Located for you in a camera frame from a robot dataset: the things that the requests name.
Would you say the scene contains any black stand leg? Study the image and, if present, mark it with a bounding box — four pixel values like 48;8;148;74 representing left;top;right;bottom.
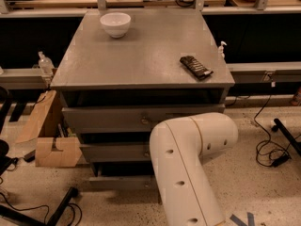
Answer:
274;119;301;156
0;186;80;226

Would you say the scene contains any grey drawer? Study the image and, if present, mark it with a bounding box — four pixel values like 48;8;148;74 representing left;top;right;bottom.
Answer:
89;175;157;190
62;105;225;134
80;142;150;163

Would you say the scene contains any black right stand leg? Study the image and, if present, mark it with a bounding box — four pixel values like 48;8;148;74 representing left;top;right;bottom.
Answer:
274;119;301;156

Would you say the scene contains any grey top drawer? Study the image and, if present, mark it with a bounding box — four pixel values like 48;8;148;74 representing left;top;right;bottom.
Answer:
62;105;225;134

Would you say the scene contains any cardboard box piece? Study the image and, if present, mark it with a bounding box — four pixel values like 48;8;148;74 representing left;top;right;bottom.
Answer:
35;137;82;168

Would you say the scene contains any black floor cable bundle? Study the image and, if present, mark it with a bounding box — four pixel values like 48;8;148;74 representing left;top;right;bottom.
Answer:
252;94;293;169

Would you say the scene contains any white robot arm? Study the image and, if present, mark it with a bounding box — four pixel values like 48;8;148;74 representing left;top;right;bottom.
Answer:
150;112;238;226

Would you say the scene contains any white ceramic bowl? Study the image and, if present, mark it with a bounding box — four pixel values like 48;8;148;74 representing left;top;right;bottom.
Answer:
100;12;131;38

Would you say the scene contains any white pump bottle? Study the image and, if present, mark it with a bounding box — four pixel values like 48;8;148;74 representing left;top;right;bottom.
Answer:
218;41;227;58

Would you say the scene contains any black chair base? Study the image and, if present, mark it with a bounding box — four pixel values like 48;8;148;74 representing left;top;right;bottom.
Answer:
0;87;19;175

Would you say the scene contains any grey middle drawer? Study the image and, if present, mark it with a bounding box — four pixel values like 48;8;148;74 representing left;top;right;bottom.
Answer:
80;142;150;163

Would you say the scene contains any dark snack bar wrapper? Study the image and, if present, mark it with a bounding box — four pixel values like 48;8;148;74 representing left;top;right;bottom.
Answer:
180;56;213;80

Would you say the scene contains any clear sanitizer bottle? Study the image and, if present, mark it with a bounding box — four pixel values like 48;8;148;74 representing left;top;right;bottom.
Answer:
38;52;55;75

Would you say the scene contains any grey bottom drawer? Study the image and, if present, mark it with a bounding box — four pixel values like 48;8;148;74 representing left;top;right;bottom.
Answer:
89;175;157;190

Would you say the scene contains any grey wooden drawer cabinet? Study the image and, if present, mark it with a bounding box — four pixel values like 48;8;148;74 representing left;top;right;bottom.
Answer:
51;8;234;178

